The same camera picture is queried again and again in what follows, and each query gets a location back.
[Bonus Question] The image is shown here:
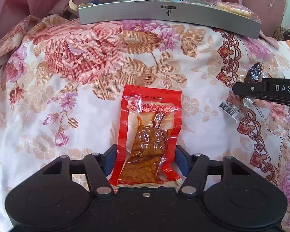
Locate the clear round pastry packet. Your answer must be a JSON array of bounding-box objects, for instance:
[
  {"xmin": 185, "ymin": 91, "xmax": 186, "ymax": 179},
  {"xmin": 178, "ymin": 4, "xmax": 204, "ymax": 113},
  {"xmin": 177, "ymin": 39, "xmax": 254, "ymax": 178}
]
[{"xmin": 214, "ymin": 2, "xmax": 261, "ymax": 23}]

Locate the red dried tofu packet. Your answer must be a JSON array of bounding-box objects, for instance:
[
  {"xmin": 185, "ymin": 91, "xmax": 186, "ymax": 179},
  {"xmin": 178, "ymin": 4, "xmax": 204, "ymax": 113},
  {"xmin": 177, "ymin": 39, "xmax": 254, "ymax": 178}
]
[{"xmin": 109, "ymin": 85, "xmax": 183, "ymax": 189}]

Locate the dark foil candy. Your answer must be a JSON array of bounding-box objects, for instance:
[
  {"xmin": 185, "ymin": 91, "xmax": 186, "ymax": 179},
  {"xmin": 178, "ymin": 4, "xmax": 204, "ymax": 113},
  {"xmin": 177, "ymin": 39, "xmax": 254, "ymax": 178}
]
[{"xmin": 244, "ymin": 62, "xmax": 263, "ymax": 83}]

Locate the floral pink bed quilt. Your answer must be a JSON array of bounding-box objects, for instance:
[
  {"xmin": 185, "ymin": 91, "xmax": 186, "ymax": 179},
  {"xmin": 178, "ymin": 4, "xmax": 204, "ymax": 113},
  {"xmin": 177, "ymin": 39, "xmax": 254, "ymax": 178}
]
[{"xmin": 0, "ymin": 15, "xmax": 290, "ymax": 231}]

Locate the clear barcode wrapper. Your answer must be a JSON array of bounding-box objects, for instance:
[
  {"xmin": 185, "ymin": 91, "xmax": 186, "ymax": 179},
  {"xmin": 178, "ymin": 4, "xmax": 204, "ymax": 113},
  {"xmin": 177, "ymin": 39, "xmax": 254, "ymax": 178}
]
[{"xmin": 218, "ymin": 97, "xmax": 253, "ymax": 123}]

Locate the grey snack box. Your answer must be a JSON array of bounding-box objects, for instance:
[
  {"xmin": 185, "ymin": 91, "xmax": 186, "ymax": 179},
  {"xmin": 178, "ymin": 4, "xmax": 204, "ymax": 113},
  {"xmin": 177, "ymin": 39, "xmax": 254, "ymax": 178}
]
[{"xmin": 77, "ymin": 0, "xmax": 261, "ymax": 39}]

